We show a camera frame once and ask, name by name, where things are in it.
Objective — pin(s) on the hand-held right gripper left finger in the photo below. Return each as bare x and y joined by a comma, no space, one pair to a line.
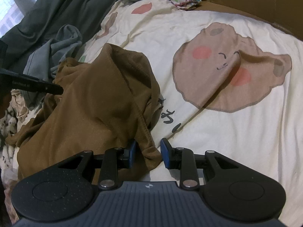
132,151

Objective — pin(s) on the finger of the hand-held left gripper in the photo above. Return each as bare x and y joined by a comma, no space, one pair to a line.
55,89

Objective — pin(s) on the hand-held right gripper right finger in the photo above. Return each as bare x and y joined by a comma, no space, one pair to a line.
165,153

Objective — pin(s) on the brown t-shirt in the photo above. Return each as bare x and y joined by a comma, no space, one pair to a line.
94,104

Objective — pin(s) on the beige crumpled cloth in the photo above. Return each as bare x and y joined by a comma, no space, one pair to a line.
19,104

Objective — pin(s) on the grey garment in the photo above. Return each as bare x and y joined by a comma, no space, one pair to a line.
59,45

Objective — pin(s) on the cream bear print blanket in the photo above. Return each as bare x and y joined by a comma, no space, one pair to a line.
213,134

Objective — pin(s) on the black white spotted cloth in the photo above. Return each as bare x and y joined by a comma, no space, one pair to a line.
8,134

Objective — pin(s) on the dark green blanket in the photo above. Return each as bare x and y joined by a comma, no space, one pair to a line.
59,7

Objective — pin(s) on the floral patterned cloth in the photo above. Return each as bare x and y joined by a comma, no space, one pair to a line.
187,3

